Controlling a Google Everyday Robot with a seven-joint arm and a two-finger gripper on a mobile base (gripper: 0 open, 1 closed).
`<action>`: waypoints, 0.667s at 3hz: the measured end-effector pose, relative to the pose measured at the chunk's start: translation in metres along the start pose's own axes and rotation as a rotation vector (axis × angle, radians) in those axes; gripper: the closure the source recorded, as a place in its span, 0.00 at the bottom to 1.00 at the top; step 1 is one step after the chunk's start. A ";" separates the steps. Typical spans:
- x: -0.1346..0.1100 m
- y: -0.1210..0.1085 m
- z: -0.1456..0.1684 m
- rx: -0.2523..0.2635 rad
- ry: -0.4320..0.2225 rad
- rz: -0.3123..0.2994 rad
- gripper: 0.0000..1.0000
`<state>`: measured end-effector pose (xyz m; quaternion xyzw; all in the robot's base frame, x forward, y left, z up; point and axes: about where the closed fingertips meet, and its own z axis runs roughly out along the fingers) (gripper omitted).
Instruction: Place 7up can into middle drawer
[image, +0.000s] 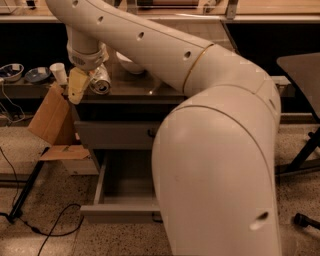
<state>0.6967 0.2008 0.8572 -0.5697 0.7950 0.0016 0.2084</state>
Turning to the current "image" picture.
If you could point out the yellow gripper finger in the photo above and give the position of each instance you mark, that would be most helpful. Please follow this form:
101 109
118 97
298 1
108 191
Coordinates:
77 84

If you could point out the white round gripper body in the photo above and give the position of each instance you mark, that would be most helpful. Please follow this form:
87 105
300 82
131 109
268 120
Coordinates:
87 61

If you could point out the green 7up can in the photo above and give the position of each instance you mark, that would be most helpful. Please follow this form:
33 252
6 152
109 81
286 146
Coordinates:
100 82

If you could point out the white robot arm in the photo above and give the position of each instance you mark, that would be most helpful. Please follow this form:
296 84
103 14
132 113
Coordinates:
213 155

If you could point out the closed upper grey drawer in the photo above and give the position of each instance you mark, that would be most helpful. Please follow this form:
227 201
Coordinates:
127 135

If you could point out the grey drawer cabinet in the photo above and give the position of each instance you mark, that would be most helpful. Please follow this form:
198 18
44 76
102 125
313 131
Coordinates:
131 98

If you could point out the open lower grey drawer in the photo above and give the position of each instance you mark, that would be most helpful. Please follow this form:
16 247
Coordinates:
125 191

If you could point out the white paper cup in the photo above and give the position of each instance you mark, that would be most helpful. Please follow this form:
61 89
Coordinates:
59 72

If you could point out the blue bowl with sponge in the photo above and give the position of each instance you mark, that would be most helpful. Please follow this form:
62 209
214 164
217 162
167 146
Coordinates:
38 75

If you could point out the brown cardboard box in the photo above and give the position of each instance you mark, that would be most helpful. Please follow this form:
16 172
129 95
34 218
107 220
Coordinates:
53 123

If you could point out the blue white bowl left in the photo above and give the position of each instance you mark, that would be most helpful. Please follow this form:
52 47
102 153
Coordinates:
11 72

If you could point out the black left stand leg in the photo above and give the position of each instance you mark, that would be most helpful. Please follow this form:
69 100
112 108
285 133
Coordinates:
16 211

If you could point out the black metal stand base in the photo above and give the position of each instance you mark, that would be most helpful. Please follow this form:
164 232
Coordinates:
297 144

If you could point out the black caster wheel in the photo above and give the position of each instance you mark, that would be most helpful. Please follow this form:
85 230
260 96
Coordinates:
304 221

